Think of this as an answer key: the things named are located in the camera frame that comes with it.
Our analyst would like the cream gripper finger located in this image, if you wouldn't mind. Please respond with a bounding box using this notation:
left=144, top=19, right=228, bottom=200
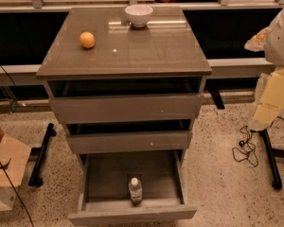
left=244, top=27, right=269, bottom=52
left=248, top=68, right=284, bottom=131

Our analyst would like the clear plastic bottle white cap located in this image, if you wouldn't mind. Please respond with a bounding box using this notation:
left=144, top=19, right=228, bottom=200
left=128, top=178, right=143, bottom=204

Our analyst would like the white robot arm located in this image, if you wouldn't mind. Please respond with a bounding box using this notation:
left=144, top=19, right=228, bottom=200
left=244, top=7, right=284, bottom=131

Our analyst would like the top drawer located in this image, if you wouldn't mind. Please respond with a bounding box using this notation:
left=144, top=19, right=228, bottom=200
left=47, top=80, right=203, bottom=124

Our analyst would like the grey drawer cabinet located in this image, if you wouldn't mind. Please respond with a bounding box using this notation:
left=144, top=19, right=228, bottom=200
left=36, top=5, right=213, bottom=227

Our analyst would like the open bottom drawer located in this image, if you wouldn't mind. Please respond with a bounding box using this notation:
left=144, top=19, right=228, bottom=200
left=68, top=150, right=196, bottom=226

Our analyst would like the middle drawer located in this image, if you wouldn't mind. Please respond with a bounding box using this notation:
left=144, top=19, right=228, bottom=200
left=66, top=119, right=192, bottom=154

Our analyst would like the black stand leg right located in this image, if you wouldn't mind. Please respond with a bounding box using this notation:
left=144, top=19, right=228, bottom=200
left=259, top=130, right=284, bottom=190

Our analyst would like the black stand leg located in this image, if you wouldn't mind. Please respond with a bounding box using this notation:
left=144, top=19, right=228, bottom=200
left=259, top=130, right=284, bottom=190
left=28, top=123, right=56, bottom=187

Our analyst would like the white bowl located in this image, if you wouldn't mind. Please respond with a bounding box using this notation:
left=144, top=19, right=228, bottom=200
left=125, top=4, right=153, bottom=27

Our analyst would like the orange fruit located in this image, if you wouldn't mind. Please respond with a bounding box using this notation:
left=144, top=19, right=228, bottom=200
left=80, top=32, right=96, bottom=49

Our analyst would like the black stand leg left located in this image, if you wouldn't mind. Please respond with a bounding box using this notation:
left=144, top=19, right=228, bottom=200
left=28, top=123, right=56, bottom=187

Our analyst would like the cardboard box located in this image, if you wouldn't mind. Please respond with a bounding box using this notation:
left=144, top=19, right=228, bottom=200
left=0, top=128, right=31, bottom=212

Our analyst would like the black cable on floor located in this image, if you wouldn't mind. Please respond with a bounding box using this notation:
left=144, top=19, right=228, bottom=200
left=231, top=98, right=284, bottom=168

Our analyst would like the black cable left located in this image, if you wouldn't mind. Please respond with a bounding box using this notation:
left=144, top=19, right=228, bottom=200
left=0, top=55, right=36, bottom=227

